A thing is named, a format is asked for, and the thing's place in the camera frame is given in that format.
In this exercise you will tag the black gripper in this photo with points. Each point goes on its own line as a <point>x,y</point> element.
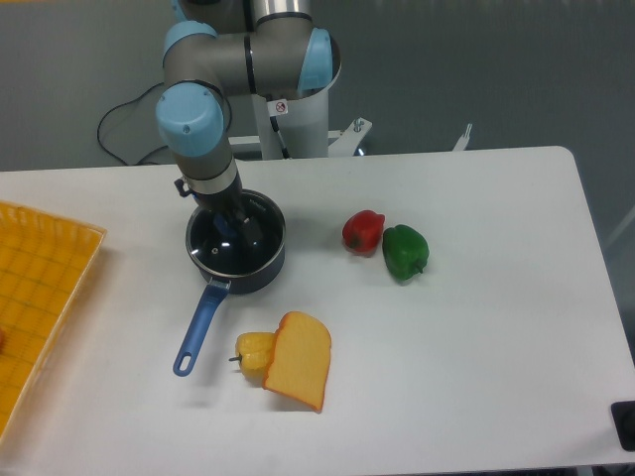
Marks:
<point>228,200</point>

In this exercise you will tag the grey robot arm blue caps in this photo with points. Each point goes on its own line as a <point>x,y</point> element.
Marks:
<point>269,50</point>

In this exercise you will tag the red toy bell pepper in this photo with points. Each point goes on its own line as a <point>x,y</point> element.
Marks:
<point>362,231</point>

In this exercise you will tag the yellow toy bell pepper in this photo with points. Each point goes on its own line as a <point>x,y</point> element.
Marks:
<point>253,353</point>

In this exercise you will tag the toy bread slice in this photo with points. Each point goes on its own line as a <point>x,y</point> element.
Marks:
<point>300,361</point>

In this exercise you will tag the green toy bell pepper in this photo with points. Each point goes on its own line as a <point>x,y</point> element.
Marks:
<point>406,252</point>

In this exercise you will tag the yellow woven basket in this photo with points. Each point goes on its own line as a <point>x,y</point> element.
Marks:
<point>45,259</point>

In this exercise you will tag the black device at table corner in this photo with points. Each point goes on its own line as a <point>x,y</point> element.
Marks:
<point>623,414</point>

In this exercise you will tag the dark blue saucepan blue handle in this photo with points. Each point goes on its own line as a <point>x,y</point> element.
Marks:
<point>217,289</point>

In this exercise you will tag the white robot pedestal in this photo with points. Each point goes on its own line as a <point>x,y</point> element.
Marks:
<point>297,129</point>

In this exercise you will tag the white metal base frame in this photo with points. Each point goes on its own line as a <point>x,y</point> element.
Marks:
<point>341,143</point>

